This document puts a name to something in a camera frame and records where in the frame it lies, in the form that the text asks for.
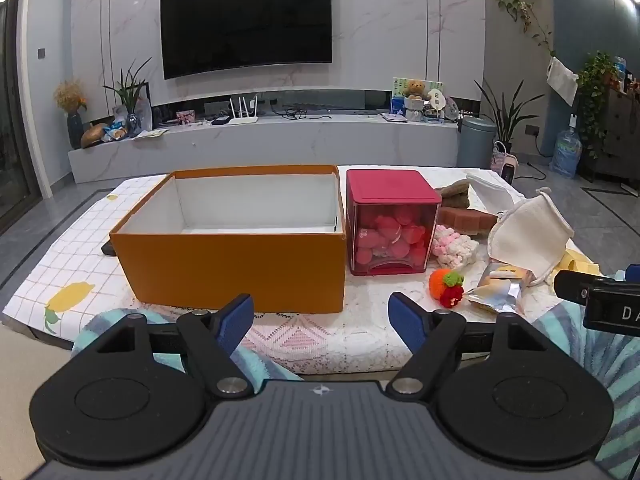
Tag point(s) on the dark drawer cabinet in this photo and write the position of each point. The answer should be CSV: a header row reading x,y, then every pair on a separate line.
x,y
625,130

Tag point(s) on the person's left striped trouser leg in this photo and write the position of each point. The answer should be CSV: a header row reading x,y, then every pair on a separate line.
x,y
100,322

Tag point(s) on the small pink space heater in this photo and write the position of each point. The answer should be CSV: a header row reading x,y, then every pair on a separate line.
x,y
507,166

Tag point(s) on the small photo card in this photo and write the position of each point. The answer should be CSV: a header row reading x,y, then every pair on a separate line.
x,y
185,117

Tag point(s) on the red lidded storage box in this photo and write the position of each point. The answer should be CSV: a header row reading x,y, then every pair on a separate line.
x,y
392,220

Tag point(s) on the bushy green potted plant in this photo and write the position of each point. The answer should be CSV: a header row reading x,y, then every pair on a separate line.
x,y
597,95

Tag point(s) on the white tissue paper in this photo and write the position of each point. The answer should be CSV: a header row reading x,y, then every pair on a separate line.
x,y
492,190

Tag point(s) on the orange cardboard box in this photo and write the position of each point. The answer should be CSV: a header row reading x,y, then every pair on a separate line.
x,y
225,265

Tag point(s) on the blue vase with dried flowers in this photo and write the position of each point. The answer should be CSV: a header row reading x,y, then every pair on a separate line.
x,y
74,127

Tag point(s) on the green printed card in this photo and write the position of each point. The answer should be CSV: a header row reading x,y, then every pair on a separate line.
x,y
400,86

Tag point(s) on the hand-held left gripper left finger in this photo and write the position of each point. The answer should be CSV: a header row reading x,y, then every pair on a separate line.
x,y
236,316

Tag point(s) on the grey pedal trash can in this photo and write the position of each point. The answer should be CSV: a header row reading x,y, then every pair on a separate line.
x,y
475,142

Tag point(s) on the hanging vine plant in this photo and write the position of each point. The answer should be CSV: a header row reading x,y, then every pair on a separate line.
x,y
522,10

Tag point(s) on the yellow plastic bag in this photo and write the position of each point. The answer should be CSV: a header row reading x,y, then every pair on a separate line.
x,y
575,262

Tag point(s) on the brown teddy bear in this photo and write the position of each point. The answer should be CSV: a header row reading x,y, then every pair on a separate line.
x,y
414,89

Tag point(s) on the brown yarn skein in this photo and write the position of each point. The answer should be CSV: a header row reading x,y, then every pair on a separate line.
x,y
452,192

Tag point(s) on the round brown bread loaf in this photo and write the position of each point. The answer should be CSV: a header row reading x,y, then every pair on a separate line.
x,y
92,135

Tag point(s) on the cream fabric bag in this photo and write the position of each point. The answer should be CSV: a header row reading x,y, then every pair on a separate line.
x,y
530,235

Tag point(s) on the white marble television cabinet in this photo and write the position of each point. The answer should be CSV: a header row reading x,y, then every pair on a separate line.
x,y
300,142

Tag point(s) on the black flat television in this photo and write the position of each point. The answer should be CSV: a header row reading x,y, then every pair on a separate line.
x,y
245,20

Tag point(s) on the long-leaf potted plant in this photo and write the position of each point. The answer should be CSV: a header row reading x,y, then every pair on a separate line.
x,y
507,120

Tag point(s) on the blue water bottle jug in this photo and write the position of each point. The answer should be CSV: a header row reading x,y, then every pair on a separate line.
x,y
565,152

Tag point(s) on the white checked lemon tablecloth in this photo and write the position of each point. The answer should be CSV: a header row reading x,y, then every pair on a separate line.
x,y
70,260

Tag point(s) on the pink white fluffy cloth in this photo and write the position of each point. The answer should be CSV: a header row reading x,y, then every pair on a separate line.
x,y
452,250

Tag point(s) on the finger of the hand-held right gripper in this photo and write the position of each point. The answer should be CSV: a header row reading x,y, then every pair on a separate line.
x,y
570,285

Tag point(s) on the silver snack packet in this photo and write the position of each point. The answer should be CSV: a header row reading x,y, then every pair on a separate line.
x,y
497,290

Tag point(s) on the crocheted orange strawberry toy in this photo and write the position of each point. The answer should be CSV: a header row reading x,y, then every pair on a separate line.
x,y
444,287

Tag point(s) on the white wifi router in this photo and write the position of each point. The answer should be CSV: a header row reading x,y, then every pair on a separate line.
x,y
243,119

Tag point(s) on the green leafy plant in vase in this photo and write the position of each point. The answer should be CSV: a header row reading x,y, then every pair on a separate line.
x,y
131,90

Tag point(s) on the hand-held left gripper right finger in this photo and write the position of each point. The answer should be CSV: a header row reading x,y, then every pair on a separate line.
x,y
406,321

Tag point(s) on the hanging white cloth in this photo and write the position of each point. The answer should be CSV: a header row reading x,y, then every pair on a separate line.
x,y
562,80

